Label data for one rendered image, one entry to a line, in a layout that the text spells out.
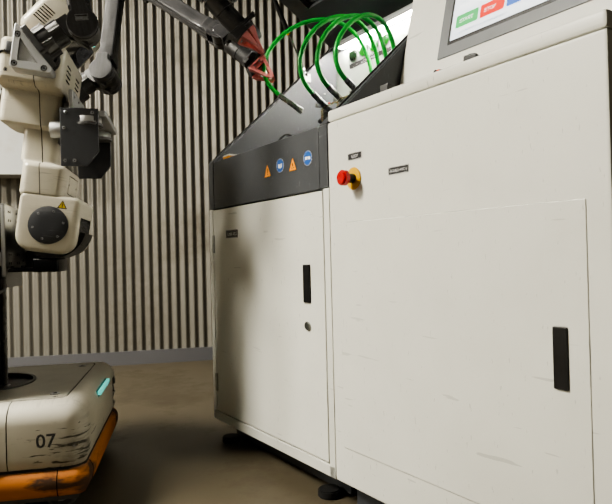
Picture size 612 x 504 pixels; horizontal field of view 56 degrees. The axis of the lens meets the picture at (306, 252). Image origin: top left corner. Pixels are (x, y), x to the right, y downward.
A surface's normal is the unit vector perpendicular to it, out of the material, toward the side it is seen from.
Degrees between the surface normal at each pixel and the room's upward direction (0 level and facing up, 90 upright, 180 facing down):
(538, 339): 90
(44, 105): 90
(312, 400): 90
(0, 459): 90
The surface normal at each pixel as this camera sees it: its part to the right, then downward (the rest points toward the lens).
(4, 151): 0.20, -0.01
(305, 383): -0.83, 0.02
